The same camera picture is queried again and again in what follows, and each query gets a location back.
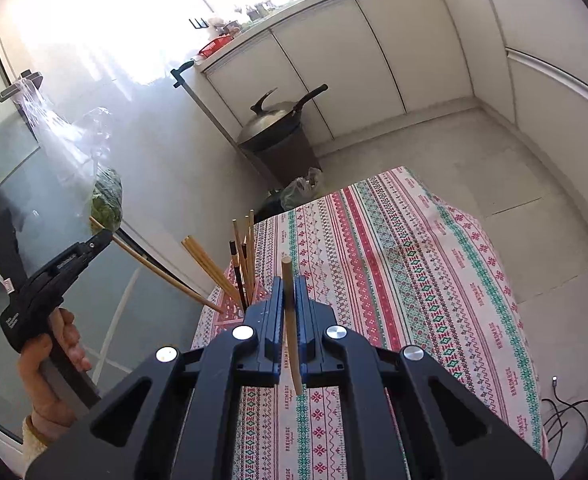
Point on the dark brown bin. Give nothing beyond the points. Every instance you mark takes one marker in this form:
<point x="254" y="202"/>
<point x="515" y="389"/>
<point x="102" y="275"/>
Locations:
<point x="279" y="160"/>

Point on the person's left hand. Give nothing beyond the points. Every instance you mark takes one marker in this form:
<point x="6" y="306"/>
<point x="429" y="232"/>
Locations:
<point x="36" y="385"/>

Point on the dark wok lid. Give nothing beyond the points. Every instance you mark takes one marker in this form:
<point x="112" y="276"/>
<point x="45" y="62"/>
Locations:
<point x="269" y="120"/>

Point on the black wok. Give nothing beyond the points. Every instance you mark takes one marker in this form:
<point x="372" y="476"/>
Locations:
<point x="314" y="95"/>

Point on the patterned red green tablecloth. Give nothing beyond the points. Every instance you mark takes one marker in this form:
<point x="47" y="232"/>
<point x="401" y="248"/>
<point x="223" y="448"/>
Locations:
<point x="398" y="270"/>

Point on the pink perforated chopstick holder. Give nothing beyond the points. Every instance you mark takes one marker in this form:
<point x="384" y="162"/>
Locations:
<point x="229" y="311"/>

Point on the crumpled clear plastic bag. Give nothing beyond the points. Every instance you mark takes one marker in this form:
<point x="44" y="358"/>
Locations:
<point x="301" y="190"/>

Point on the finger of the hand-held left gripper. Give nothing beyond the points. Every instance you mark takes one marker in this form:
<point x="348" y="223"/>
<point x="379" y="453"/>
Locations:
<point x="101" y="240"/>

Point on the wooden chopstick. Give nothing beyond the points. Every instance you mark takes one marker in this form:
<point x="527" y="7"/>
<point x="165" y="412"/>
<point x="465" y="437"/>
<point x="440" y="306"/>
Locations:
<point x="239" y="245"/>
<point x="174" y="277"/>
<point x="287" y="267"/>
<point x="206" y="271"/>
<point x="248" y="240"/>
<point x="252" y="235"/>

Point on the red plastic basket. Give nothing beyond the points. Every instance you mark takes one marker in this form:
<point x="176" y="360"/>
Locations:
<point x="215" y="47"/>

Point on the person's left forearm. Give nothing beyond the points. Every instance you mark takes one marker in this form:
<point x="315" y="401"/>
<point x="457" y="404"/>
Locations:
<point x="39" y="442"/>

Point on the glass sliding door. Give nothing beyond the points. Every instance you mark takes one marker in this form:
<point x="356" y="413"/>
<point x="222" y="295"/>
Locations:
<point x="124" y="320"/>

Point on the white kitchen cabinet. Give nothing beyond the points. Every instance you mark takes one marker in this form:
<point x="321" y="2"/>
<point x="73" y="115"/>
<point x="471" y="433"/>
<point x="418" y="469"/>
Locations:
<point x="383" y="50"/>

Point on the dark green plastic bag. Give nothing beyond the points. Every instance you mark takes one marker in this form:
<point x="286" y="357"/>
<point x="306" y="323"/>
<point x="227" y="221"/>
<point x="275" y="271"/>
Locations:
<point x="274" y="205"/>

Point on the hanging plastic bag with greens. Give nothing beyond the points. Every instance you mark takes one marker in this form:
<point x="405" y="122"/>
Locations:
<point x="106" y="200"/>

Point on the dark chopstick with yellow band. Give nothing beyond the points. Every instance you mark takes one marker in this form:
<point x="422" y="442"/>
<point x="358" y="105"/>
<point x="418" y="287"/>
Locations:
<point x="238" y="275"/>

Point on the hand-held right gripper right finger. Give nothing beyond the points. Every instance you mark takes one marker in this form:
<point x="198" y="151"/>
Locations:
<point x="301" y="320"/>

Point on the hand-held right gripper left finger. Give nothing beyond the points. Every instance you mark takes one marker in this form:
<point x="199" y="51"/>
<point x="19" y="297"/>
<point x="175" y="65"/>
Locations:
<point x="277" y="320"/>

